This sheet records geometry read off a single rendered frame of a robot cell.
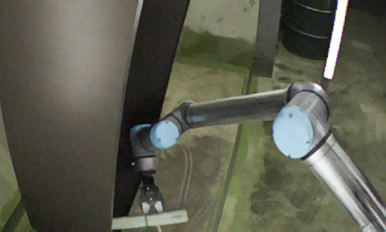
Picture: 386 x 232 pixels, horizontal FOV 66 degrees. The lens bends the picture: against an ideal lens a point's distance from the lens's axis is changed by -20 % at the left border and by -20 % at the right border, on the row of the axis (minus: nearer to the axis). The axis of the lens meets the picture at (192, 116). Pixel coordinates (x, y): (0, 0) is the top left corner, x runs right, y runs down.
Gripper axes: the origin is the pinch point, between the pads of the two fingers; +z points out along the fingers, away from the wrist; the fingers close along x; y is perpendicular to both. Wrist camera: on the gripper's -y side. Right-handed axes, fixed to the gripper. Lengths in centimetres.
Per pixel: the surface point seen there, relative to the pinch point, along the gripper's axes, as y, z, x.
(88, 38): -78, -42, 11
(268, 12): 101, -133, -110
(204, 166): 83, -21, -37
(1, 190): 47, -16, 86
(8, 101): -56, -38, 36
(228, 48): 141, -116, -82
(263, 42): 124, -114, -109
